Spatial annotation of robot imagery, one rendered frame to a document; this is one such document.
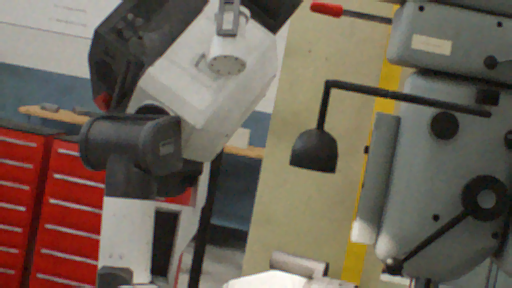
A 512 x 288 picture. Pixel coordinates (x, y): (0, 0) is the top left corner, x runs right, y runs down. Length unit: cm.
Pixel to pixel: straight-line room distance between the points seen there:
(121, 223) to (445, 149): 58
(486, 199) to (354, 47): 188
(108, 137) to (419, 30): 59
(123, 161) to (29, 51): 917
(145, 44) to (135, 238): 35
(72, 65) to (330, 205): 763
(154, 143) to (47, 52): 915
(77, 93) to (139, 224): 907
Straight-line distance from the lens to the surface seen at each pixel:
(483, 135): 182
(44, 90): 1115
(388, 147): 188
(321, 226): 364
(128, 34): 214
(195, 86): 211
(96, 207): 654
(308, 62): 361
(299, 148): 178
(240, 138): 1022
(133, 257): 204
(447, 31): 179
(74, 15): 1111
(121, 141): 204
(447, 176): 181
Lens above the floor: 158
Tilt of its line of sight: 3 degrees down
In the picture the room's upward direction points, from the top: 11 degrees clockwise
